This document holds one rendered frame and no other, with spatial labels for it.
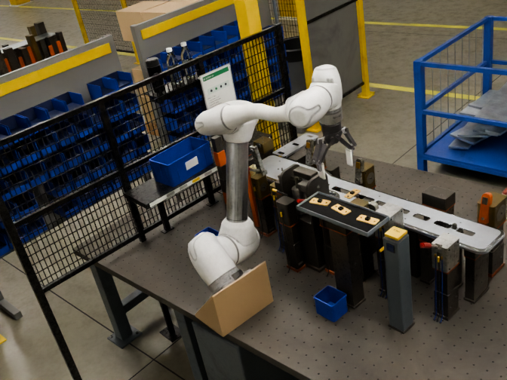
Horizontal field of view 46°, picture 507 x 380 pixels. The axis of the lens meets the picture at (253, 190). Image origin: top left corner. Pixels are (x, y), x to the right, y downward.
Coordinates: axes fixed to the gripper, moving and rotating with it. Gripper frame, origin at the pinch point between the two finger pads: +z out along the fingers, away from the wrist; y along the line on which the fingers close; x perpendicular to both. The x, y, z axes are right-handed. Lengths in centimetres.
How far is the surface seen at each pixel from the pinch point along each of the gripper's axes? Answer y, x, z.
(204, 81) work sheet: 10, 127, -7
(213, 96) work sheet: 14, 128, 4
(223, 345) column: -55, 22, 73
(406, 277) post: 4.9, -30.1, 38.8
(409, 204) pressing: 38, 2, 35
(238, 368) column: -53, 15, 83
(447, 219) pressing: 40, -18, 35
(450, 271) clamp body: 21, -37, 40
